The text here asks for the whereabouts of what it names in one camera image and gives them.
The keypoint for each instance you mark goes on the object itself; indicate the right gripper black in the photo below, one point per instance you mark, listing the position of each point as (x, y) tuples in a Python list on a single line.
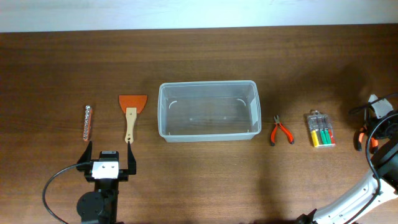
[(379, 132)]

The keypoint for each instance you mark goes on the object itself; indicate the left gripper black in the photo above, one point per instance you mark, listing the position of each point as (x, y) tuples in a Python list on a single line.
[(132, 166)]

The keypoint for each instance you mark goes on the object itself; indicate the orange black long-nose pliers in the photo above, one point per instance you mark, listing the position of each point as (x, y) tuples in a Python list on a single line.
[(358, 139)]

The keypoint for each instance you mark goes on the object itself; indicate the screwdriver set clear case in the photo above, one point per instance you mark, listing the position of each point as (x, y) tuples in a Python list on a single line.
[(320, 129)]

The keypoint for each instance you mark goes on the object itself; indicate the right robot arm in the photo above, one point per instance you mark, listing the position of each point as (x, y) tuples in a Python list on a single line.
[(378, 186)]

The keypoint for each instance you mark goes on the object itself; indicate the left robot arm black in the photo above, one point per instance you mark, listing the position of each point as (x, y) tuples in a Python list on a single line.
[(101, 204)]

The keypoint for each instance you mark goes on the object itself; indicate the clear plastic container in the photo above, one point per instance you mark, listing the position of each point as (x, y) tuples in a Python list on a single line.
[(209, 111)]

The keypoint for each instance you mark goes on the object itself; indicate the socket bit rail orange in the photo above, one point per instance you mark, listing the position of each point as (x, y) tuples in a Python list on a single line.
[(87, 122)]

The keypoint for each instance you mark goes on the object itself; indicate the orange scraper wooden handle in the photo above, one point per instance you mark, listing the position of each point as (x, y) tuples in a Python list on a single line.
[(131, 105)]

